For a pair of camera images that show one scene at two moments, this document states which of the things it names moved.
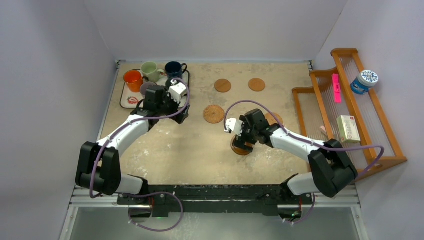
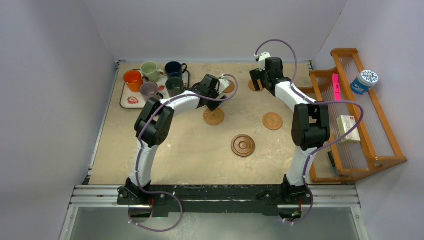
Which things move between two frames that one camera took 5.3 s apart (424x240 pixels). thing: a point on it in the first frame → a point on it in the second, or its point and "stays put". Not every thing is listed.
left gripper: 166,96 → 212,104
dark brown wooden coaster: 241,151 stays put
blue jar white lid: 366,79 stays put
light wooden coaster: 256,84 stays put
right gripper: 240,141 → 256,74
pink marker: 336,88 stays put
